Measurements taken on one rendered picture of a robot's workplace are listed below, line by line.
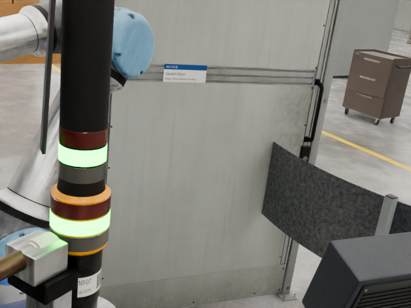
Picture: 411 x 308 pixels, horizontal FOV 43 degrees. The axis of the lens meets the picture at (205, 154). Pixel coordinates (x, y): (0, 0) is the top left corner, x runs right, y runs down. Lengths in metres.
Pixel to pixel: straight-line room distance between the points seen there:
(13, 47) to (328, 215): 1.72
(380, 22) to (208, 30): 8.68
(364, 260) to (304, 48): 1.65
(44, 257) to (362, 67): 7.06
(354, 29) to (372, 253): 9.32
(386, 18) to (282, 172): 8.58
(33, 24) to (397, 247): 0.84
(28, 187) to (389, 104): 6.59
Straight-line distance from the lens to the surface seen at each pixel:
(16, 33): 1.01
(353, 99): 7.44
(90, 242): 0.39
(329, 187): 2.37
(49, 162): 0.96
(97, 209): 0.38
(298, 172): 2.50
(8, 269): 0.37
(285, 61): 2.55
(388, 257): 1.13
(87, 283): 0.42
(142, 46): 0.99
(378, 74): 7.21
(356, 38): 10.42
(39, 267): 0.37
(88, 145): 0.36
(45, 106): 0.36
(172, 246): 2.67
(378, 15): 10.78
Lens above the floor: 1.75
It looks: 20 degrees down
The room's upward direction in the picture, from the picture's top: 7 degrees clockwise
